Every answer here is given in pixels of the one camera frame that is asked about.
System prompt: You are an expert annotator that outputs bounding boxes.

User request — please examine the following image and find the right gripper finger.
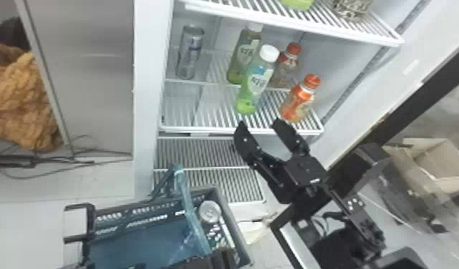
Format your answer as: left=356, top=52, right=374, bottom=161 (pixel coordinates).
left=271, top=117, right=312, bottom=157
left=232, top=120, right=287, bottom=182

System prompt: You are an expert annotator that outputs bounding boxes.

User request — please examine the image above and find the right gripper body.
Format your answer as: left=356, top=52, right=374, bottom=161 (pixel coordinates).
left=267, top=153, right=331, bottom=205

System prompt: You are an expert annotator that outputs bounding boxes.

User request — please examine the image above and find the orange bottle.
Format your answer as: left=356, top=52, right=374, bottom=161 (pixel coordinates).
left=280, top=74, right=322, bottom=124

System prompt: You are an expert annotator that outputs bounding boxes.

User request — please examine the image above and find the green bottle with white cap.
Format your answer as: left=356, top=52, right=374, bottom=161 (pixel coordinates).
left=235, top=44, right=281, bottom=115

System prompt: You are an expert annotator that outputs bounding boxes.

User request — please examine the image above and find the brown bottle with red cap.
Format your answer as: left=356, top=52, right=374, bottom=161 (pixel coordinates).
left=269, top=41, right=303, bottom=89

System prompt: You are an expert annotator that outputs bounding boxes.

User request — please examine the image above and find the silver can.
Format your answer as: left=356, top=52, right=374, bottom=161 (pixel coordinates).
left=197, top=200, right=237, bottom=250
left=175, top=24, right=206, bottom=81

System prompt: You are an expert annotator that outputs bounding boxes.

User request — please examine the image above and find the olive green bottle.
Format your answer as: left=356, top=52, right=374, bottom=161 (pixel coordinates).
left=226, top=23, right=264, bottom=85

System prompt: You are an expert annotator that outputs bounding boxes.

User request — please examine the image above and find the fridge door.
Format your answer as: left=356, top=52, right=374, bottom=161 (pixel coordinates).
left=270, top=0, right=459, bottom=269

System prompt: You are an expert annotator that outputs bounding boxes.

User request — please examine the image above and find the white fridge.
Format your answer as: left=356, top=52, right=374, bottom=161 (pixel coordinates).
left=14, top=0, right=406, bottom=205

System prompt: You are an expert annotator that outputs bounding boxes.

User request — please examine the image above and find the cardboard box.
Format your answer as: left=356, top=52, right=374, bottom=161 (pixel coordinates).
left=382, top=136, right=459, bottom=197

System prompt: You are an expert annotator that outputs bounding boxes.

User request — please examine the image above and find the light green bottle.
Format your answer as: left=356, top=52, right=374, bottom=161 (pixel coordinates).
left=279, top=0, right=315, bottom=11

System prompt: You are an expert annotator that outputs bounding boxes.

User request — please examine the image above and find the grey patterned can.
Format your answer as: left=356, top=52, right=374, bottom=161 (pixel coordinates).
left=331, top=0, right=374, bottom=21

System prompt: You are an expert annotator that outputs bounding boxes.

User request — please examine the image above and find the blue basket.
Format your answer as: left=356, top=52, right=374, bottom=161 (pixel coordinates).
left=61, top=163, right=254, bottom=269

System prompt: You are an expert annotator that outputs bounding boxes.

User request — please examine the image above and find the orange brown cloth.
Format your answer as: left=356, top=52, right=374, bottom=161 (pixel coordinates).
left=0, top=41, right=64, bottom=152

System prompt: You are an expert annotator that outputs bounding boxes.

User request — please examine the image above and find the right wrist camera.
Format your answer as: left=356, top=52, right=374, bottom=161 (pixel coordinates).
left=310, top=228, right=366, bottom=269

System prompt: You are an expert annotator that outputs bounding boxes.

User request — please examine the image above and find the black cable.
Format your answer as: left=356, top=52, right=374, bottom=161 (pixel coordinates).
left=0, top=134, right=134, bottom=182

